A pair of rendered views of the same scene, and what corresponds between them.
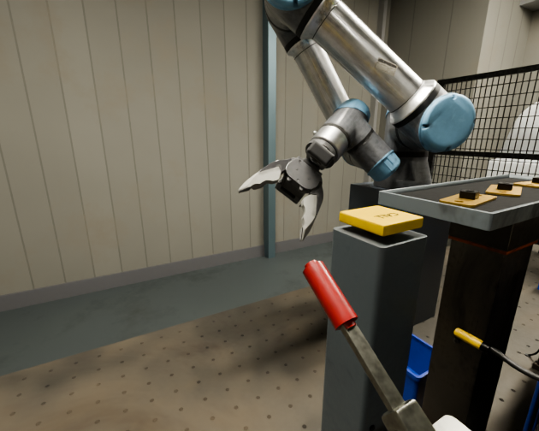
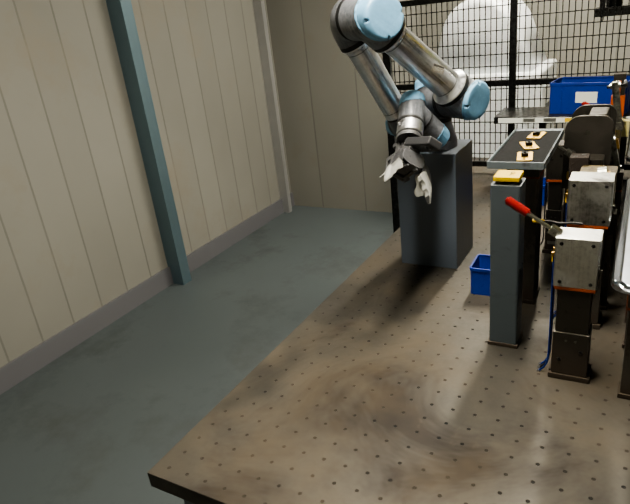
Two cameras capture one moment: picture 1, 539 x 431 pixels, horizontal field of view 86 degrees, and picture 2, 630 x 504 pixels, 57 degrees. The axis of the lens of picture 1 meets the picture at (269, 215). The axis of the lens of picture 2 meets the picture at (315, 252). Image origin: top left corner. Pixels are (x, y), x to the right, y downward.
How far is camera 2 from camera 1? 1.18 m
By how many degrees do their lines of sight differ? 29
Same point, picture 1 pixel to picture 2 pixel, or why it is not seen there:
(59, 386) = (274, 387)
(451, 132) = (480, 106)
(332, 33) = (405, 51)
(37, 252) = not seen: outside the picture
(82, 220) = not seen: outside the picture
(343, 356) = (503, 242)
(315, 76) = (372, 71)
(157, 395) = (352, 357)
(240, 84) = (75, 12)
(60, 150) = not seen: outside the picture
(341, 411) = (505, 271)
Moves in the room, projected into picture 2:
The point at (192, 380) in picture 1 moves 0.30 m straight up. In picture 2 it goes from (363, 342) to (354, 243)
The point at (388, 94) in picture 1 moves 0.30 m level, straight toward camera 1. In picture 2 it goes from (440, 86) to (489, 99)
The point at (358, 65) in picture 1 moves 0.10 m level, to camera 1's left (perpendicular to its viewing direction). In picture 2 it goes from (421, 69) to (393, 75)
